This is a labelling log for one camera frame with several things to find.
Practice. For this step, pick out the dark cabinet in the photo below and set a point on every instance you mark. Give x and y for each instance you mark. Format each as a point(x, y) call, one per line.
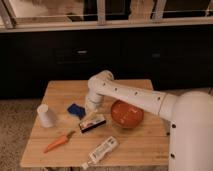
point(171, 57)

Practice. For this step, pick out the white tube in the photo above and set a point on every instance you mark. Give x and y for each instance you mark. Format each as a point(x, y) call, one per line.
point(101, 151)

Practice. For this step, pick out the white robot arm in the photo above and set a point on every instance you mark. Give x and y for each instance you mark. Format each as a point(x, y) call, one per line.
point(190, 116)

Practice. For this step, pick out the orange bowl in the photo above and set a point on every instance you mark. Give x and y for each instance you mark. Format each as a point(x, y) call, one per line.
point(126, 115)

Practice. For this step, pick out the blue sponge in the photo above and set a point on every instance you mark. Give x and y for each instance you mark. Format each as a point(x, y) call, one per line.
point(76, 110)

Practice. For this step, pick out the white paper cup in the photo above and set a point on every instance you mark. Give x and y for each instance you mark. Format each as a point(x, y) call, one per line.
point(46, 116)

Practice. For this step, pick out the black whiteboard eraser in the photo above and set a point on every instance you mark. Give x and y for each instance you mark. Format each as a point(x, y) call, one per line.
point(92, 122)

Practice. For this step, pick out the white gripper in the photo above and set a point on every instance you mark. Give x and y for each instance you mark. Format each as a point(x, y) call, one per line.
point(90, 108)

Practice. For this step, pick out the orange toy carrot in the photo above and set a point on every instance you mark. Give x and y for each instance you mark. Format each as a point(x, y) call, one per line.
point(59, 141)

